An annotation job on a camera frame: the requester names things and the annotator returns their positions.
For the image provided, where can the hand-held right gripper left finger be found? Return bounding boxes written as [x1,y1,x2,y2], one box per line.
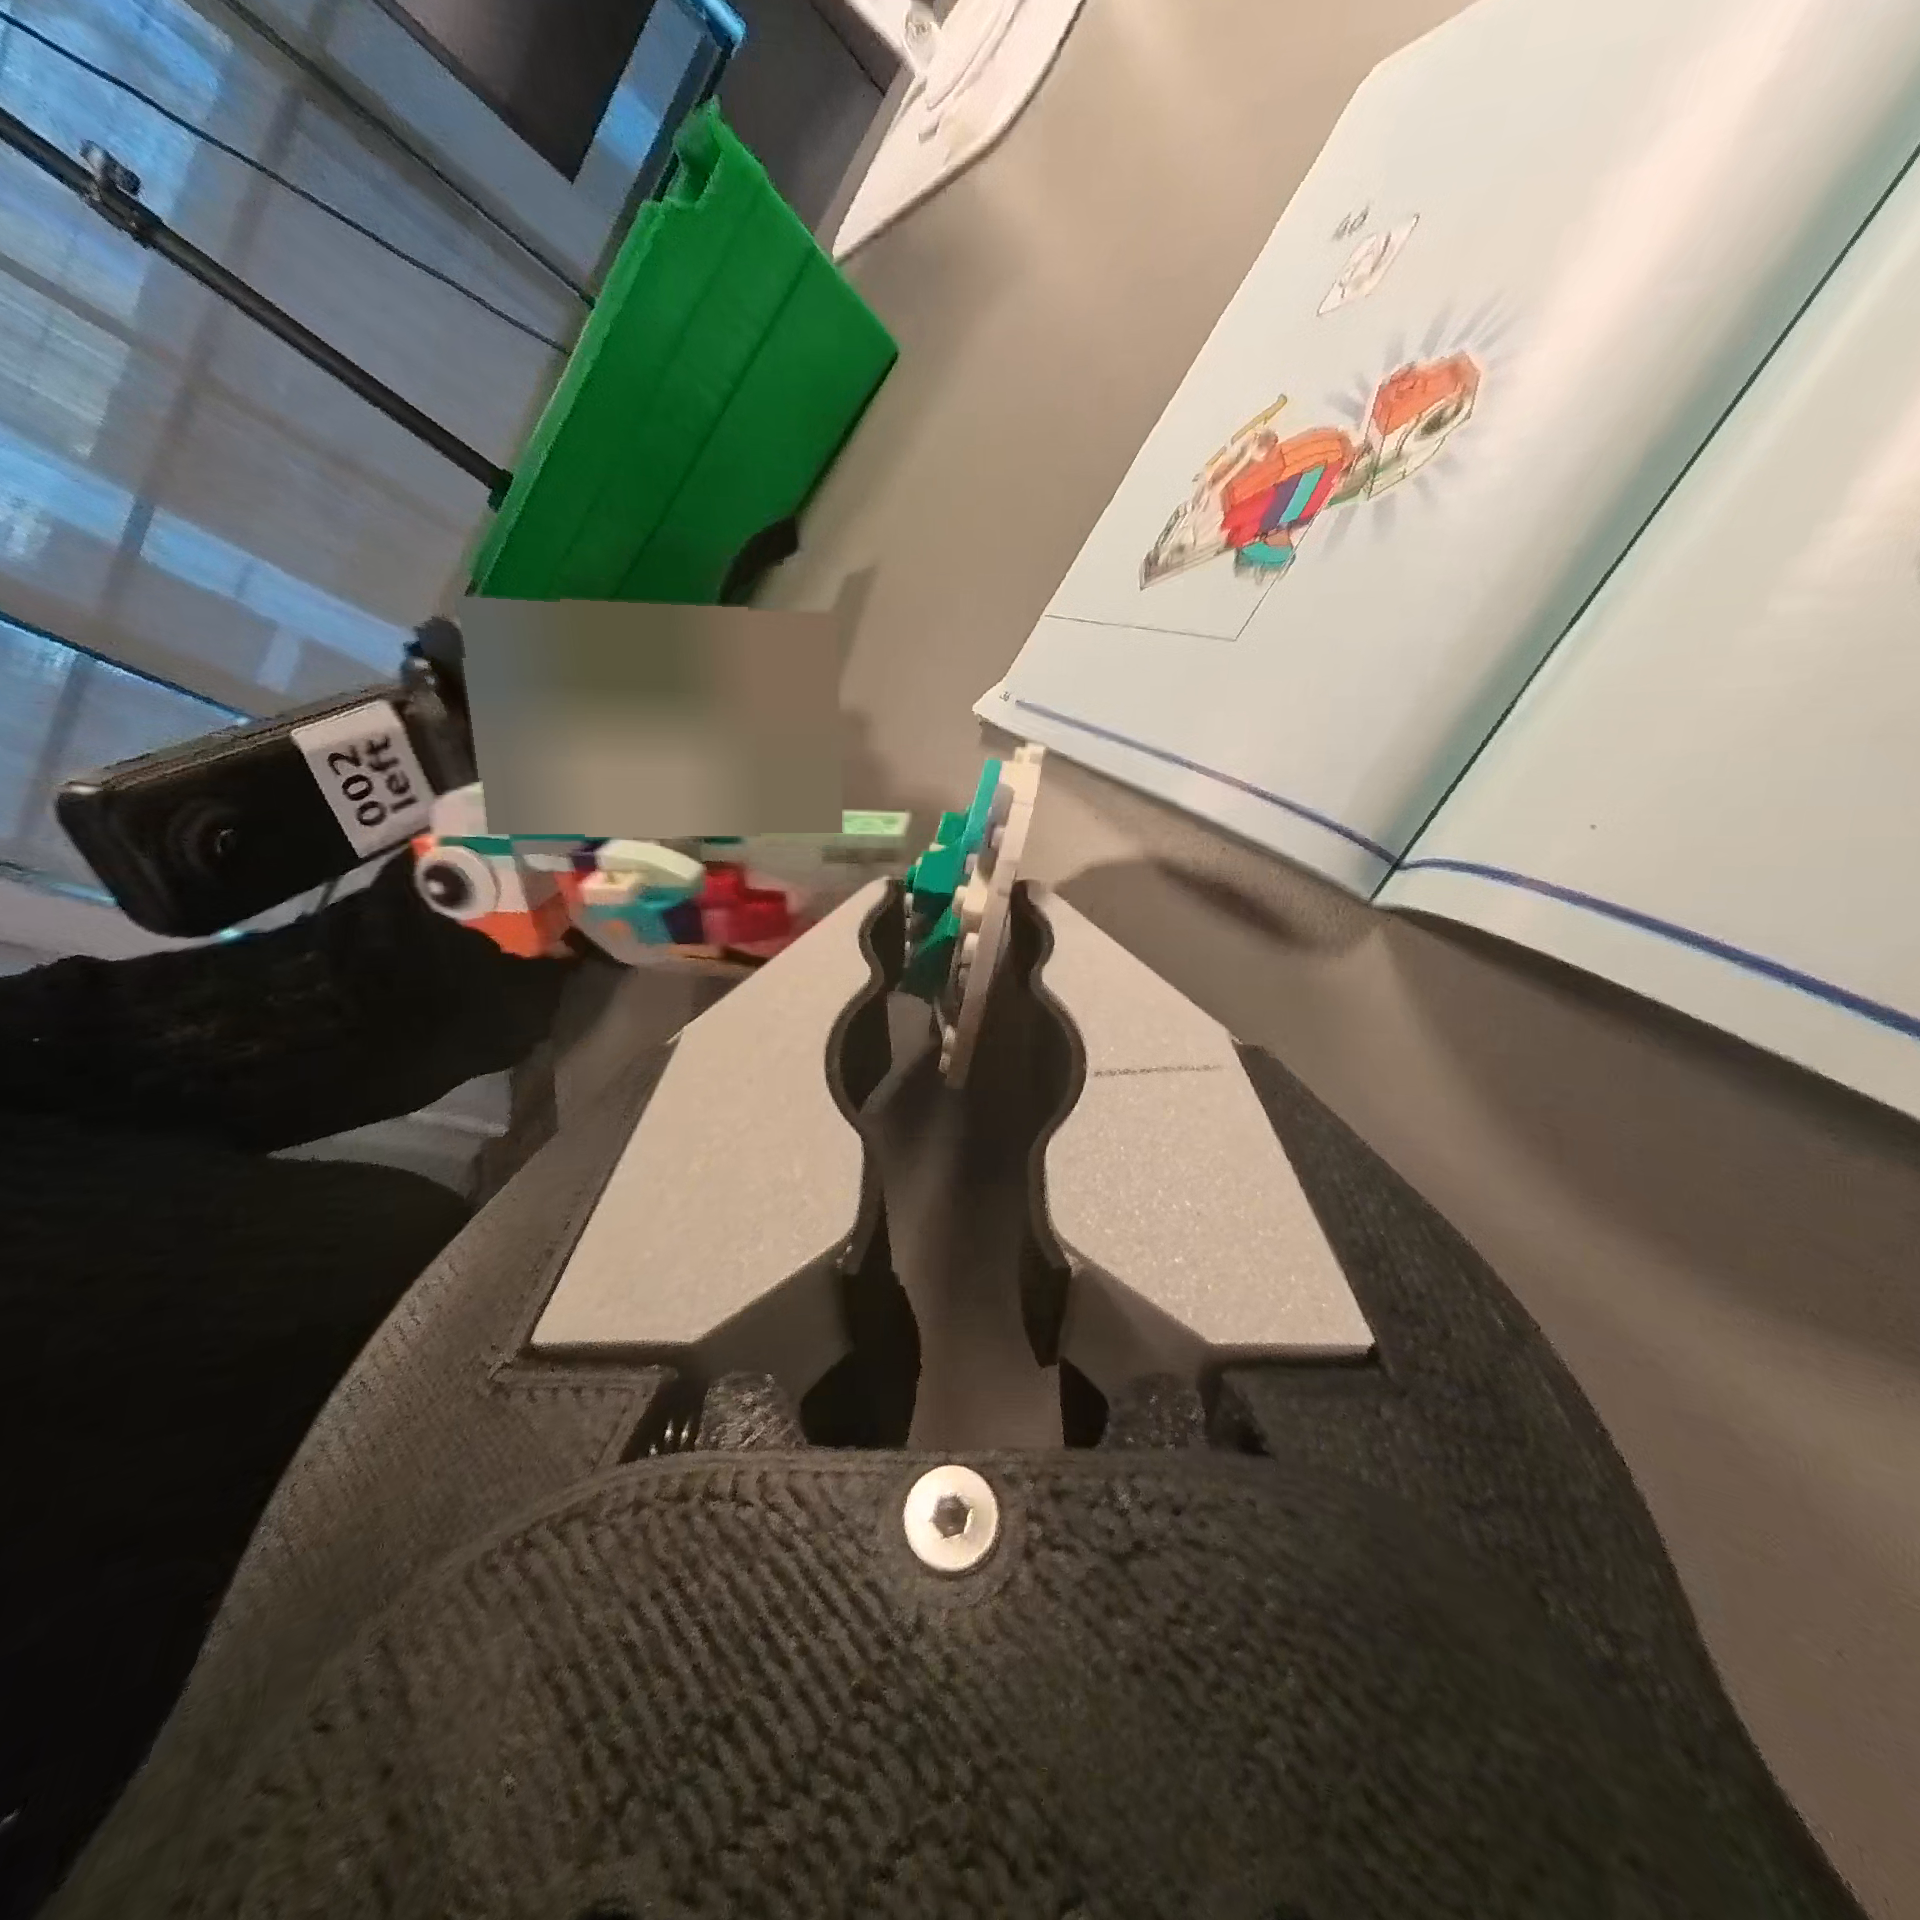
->
[528,880,922,1450]

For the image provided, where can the open lego instruction booklet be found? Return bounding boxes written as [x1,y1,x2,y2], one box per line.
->
[976,0,1920,1119]

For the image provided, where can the green plastic bin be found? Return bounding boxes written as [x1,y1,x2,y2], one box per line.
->
[468,112,902,607]

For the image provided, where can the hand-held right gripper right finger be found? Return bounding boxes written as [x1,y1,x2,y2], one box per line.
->
[1017,883,1378,1450]

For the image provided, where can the colourful lego fish model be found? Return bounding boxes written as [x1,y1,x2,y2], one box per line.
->
[411,808,917,965]

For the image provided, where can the round white teal lego base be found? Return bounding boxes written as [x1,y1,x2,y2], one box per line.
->
[908,742,1046,1088]

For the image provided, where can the large grid window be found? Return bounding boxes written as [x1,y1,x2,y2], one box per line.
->
[0,0,746,902]

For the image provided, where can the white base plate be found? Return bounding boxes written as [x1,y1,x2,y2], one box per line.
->
[832,0,1089,255]

